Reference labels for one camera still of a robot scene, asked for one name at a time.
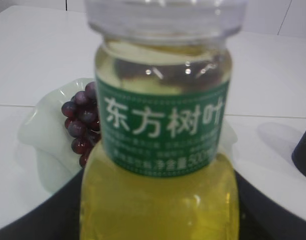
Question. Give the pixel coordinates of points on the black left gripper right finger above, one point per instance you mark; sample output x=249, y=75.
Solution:
x=277, y=221

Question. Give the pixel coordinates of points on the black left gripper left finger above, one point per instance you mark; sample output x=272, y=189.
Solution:
x=58, y=218

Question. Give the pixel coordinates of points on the purple artificial grape bunch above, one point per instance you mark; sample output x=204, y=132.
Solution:
x=82, y=121

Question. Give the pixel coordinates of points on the yellow tea bottle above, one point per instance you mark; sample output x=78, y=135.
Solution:
x=163, y=72

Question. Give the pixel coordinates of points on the pale green wavy plate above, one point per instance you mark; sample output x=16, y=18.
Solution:
x=47, y=140

